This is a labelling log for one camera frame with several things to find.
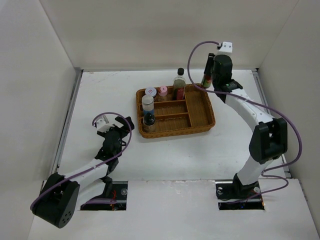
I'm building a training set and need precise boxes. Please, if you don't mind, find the tall red-label glass bottle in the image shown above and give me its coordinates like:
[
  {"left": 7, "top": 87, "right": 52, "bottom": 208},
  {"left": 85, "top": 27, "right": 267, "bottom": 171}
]
[{"left": 173, "top": 67, "right": 186, "bottom": 101}]

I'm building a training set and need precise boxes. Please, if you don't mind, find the black-cap pepper shaker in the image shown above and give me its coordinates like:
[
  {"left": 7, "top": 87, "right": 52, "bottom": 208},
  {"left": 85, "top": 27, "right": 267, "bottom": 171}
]
[{"left": 143, "top": 112, "right": 156, "bottom": 133}]

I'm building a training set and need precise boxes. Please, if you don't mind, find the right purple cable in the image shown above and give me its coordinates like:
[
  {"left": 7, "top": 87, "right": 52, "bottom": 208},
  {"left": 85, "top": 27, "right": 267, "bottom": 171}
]
[{"left": 187, "top": 40, "right": 304, "bottom": 204}]

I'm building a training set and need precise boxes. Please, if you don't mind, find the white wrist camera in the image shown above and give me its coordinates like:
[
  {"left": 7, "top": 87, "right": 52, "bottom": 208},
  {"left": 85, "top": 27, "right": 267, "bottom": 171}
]
[
  {"left": 217, "top": 41, "right": 233, "bottom": 54},
  {"left": 93, "top": 115, "right": 112, "bottom": 133}
]

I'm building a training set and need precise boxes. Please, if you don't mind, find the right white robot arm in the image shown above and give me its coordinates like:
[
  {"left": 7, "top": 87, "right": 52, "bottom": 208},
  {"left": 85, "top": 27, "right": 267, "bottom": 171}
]
[{"left": 204, "top": 53, "right": 288, "bottom": 198}]

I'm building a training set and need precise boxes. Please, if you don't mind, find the pink-cap spice jar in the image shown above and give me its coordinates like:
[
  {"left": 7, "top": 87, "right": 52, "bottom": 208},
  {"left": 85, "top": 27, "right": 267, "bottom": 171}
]
[{"left": 157, "top": 86, "right": 168, "bottom": 102}]

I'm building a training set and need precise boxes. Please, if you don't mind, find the green-label red sauce bottle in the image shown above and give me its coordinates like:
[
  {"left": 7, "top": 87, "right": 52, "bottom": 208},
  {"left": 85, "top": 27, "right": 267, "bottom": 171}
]
[{"left": 201, "top": 73, "right": 212, "bottom": 89}]

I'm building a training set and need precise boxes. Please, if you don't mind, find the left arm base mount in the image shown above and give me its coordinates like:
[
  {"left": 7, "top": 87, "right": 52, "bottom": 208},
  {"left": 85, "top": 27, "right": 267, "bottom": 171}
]
[{"left": 77, "top": 176, "right": 129, "bottom": 211}]

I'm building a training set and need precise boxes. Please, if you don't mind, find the silver-cap blue-label jar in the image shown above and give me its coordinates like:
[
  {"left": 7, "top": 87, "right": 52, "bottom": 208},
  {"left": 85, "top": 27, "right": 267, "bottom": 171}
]
[{"left": 141, "top": 94, "right": 154, "bottom": 116}]

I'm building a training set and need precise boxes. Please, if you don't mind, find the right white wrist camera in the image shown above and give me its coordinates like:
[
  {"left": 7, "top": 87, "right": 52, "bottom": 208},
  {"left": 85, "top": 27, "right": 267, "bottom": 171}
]
[{"left": 217, "top": 41, "right": 233, "bottom": 54}]

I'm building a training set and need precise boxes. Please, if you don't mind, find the brown wicker divided tray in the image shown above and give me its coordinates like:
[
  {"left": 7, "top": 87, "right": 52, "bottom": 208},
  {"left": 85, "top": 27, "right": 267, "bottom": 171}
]
[{"left": 135, "top": 84, "right": 216, "bottom": 139}]

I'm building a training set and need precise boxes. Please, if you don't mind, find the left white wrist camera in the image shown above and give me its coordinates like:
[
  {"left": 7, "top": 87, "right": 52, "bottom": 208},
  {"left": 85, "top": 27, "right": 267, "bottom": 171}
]
[{"left": 93, "top": 115, "right": 112, "bottom": 133}]

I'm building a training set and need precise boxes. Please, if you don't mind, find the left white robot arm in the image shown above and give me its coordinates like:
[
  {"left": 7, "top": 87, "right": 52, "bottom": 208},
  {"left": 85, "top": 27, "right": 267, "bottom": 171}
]
[{"left": 30, "top": 113, "right": 135, "bottom": 229}]

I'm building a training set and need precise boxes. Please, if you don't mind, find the white-lid dark jam jar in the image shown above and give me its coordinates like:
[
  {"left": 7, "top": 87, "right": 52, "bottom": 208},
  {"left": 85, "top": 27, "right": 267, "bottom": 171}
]
[{"left": 144, "top": 87, "right": 157, "bottom": 99}]

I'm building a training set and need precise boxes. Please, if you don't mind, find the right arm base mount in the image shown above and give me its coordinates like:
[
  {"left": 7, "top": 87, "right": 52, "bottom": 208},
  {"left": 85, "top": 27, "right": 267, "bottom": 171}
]
[{"left": 215, "top": 175, "right": 265, "bottom": 211}]

